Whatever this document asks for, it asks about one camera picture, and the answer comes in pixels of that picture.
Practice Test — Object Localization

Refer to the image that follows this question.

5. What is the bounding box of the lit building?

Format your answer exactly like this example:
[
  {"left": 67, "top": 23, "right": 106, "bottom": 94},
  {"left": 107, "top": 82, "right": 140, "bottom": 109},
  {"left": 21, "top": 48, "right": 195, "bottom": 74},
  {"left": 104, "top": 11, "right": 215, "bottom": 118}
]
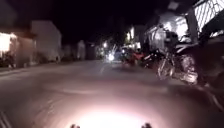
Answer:
[{"left": 0, "top": 29, "right": 38, "bottom": 69}]

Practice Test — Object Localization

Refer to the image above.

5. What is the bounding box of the building with metal grille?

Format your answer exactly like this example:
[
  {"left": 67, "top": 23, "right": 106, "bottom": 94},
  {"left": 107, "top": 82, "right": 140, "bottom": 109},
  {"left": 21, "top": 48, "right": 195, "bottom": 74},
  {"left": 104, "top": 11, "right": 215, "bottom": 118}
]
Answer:
[{"left": 143, "top": 0, "right": 224, "bottom": 54}]

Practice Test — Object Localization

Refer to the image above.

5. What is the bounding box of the robot's own part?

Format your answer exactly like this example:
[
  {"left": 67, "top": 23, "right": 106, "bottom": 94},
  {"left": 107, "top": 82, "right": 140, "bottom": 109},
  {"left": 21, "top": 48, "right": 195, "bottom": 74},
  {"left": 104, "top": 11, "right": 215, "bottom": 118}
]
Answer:
[
  {"left": 69, "top": 123, "right": 81, "bottom": 128},
  {"left": 141, "top": 122, "right": 153, "bottom": 128}
]

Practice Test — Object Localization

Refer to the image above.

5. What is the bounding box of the pale building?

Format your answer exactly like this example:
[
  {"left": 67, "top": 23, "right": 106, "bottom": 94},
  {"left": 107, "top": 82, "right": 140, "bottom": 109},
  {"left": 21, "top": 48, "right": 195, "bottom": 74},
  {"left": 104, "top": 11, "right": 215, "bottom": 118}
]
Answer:
[{"left": 30, "top": 19, "right": 63, "bottom": 64}]

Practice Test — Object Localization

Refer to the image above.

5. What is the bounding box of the grey asphalt road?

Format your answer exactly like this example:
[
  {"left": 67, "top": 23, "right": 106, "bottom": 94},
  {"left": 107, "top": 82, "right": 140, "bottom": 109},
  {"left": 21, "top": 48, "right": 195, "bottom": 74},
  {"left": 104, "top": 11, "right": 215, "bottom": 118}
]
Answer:
[{"left": 0, "top": 59, "right": 224, "bottom": 128}]

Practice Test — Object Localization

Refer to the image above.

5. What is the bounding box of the vehicle with bright headlight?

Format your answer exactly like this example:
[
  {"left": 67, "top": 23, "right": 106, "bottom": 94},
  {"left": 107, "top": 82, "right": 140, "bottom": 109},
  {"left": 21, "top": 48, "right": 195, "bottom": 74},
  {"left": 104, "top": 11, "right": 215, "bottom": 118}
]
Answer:
[{"left": 105, "top": 51, "right": 117, "bottom": 63}]

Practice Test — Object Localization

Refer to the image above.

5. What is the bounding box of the row of parked motorcycles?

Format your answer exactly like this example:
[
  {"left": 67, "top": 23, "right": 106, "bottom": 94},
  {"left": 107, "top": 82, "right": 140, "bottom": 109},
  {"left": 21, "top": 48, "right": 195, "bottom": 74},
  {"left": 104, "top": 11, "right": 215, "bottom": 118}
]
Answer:
[{"left": 119, "top": 31, "right": 224, "bottom": 88}]

